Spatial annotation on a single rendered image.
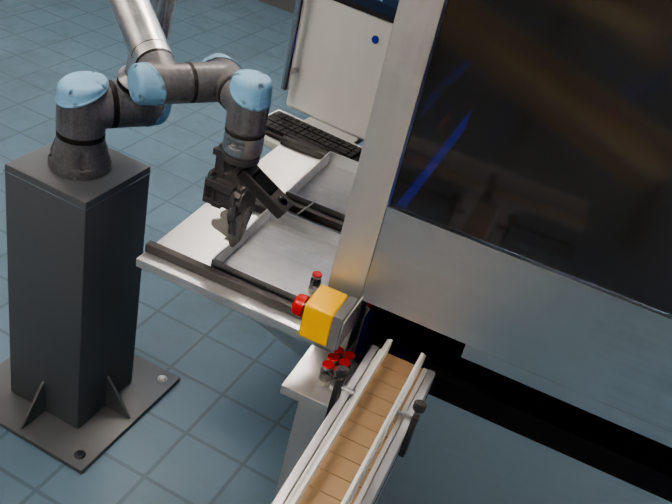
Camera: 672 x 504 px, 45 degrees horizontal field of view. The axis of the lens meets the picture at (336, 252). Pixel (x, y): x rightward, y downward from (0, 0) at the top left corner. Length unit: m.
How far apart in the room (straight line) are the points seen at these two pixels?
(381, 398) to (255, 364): 1.41
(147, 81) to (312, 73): 1.06
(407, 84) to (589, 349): 0.51
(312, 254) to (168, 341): 1.14
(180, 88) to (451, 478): 0.88
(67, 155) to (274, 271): 0.64
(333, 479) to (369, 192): 0.45
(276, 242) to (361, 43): 0.81
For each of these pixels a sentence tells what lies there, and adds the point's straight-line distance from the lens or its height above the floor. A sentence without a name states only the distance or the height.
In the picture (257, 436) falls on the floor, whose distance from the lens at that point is 2.53.
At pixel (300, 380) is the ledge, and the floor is 0.88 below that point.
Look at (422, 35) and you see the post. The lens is 1.21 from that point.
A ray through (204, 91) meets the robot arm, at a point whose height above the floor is 1.23.
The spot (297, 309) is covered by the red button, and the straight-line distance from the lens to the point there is 1.39.
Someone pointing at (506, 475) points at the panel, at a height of 0.78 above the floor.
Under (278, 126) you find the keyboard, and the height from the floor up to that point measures 0.83.
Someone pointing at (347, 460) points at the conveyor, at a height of 0.93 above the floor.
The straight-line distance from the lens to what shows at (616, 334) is 1.34.
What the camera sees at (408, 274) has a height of 1.10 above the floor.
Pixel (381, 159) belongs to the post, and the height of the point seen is 1.29.
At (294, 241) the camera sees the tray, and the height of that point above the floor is 0.88.
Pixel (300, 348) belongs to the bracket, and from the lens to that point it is 1.68.
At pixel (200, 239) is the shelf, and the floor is 0.88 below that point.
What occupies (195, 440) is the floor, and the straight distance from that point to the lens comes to 2.49.
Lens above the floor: 1.86
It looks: 34 degrees down
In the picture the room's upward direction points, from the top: 14 degrees clockwise
